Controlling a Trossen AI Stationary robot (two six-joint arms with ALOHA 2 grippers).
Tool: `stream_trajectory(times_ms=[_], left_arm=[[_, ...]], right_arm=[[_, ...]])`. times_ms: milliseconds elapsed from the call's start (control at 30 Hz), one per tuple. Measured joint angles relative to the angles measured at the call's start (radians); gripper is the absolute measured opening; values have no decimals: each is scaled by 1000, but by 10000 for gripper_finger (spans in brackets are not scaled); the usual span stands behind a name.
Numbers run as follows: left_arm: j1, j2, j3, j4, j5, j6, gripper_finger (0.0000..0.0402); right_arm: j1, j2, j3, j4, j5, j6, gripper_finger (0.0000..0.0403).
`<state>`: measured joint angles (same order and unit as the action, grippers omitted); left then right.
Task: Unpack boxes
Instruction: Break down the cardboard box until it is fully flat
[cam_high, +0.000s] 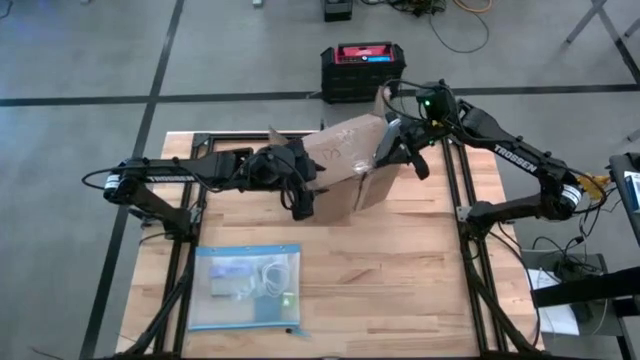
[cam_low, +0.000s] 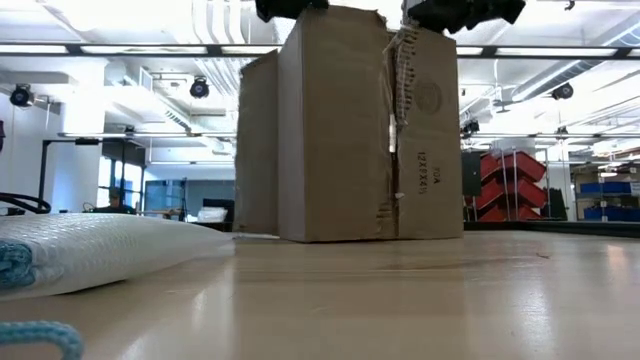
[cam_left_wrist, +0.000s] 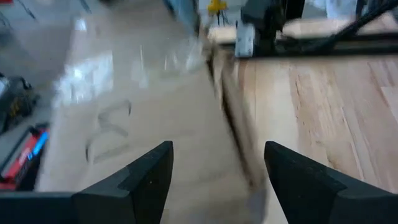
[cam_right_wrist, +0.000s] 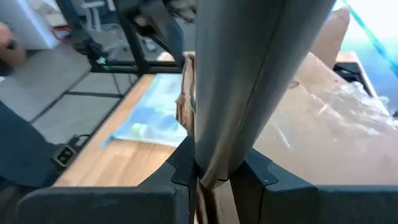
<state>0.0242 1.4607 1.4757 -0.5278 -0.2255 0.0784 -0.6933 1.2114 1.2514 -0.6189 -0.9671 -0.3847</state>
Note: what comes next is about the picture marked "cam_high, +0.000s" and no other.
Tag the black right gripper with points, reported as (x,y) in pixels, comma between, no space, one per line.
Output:
(412,145)

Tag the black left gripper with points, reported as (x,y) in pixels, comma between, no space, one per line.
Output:
(302,170)

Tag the brown cardboard box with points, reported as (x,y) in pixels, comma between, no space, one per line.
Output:
(345,150)

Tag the light blue plastic wrapper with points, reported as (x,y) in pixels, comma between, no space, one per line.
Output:
(227,271)

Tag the silver foil bag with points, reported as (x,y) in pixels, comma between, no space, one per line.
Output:
(227,289)

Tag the white mesh pouch blue trim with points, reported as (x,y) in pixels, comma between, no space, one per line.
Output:
(240,310)

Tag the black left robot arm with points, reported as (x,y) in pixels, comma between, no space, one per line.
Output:
(190,170)

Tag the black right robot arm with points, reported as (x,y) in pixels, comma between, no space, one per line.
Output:
(515,160)

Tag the red and black toolbox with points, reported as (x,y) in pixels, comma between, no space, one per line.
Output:
(350,75)

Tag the small black floor box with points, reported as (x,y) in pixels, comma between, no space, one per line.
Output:
(338,11)

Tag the grey cart platform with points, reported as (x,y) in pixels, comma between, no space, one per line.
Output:
(542,260)

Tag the grey metal desk legs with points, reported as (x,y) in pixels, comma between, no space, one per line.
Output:
(580,22)

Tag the black side desk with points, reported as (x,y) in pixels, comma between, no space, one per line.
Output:
(620,165)

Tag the white paper sheet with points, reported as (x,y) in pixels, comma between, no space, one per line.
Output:
(555,320)

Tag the black crossbeam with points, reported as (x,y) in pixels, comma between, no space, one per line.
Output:
(590,287)

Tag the blue and white carton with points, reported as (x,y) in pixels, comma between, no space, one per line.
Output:
(634,192)

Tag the black aluminium table frame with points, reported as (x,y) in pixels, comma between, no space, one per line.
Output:
(240,136)

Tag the grey metal frame bracket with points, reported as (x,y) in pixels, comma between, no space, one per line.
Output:
(464,214)

